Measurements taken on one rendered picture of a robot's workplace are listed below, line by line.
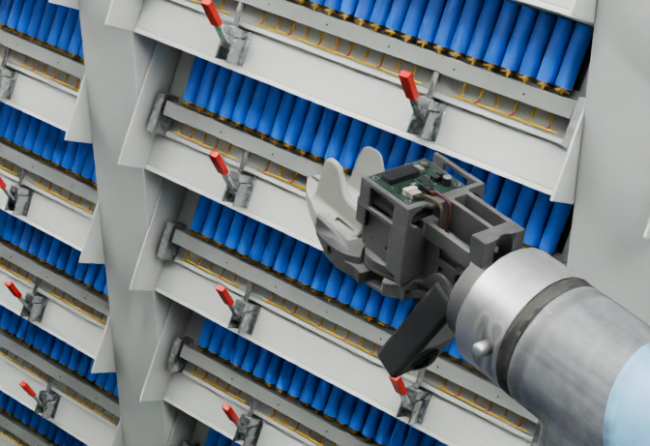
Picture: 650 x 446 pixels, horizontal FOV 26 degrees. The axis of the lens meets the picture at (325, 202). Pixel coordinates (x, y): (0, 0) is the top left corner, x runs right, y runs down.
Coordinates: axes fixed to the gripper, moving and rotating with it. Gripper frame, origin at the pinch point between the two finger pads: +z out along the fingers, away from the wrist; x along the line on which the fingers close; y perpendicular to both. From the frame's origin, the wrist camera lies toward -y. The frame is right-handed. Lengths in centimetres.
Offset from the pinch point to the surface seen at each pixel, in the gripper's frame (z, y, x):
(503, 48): 15.2, -1.5, -33.9
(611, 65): 0.4, 3.5, -32.4
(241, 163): 45, -27, -24
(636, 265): -5.2, -15.7, -35.0
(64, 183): 79, -45, -18
